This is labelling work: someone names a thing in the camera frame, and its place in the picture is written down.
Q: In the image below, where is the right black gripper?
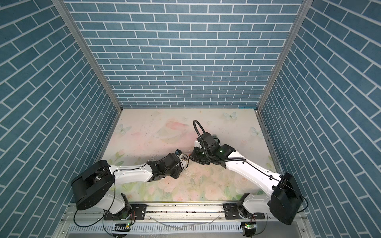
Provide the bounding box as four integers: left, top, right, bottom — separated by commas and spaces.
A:
187, 145, 212, 165

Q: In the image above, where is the white remote control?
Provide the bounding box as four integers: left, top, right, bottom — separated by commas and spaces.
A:
180, 155, 189, 170

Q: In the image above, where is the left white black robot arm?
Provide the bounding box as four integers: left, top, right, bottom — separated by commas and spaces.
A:
71, 150, 189, 215

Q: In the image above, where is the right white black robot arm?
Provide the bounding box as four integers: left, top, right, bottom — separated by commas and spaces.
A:
190, 132, 304, 225

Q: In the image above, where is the left controller board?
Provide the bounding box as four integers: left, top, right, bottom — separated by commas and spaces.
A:
111, 223, 131, 238

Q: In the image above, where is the controller board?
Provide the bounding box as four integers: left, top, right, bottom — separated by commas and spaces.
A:
241, 222, 257, 238
111, 223, 131, 238

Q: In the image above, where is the right controller board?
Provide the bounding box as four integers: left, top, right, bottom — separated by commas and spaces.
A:
241, 222, 257, 238

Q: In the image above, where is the white vented strip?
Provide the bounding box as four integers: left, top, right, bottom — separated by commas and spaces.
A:
68, 222, 242, 235

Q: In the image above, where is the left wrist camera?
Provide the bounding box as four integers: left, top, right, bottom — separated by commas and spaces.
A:
175, 149, 182, 156

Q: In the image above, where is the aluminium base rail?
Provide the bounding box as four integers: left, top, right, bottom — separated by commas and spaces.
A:
62, 201, 307, 228

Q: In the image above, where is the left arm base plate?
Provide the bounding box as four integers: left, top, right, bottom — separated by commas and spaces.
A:
104, 204, 147, 221

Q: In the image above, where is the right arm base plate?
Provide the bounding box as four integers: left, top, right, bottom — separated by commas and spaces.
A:
222, 203, 266, 220

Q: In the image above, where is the grey loose wire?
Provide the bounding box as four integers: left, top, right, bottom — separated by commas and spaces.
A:
148, 215, 221, 230

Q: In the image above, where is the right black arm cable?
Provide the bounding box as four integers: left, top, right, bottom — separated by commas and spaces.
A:
192, 119, 309, 213

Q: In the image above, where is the right aluminium corner post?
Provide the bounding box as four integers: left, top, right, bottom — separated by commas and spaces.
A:
257, 0, 313, 113

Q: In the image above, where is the aluminium corner post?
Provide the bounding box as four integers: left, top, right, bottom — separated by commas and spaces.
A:
257, 0, 313, 113
52, 0, 123, 113

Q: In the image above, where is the left aluminium corner post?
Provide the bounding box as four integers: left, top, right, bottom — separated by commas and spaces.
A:
52, 0, 123, 113

